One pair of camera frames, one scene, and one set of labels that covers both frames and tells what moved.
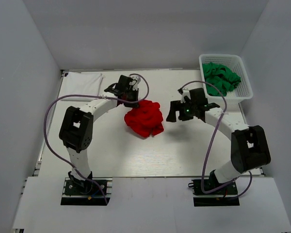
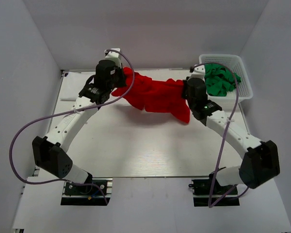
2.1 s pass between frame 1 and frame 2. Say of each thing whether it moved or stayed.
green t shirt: stayed
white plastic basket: stayed
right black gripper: moved
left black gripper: moved
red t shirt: moved
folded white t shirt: stayed
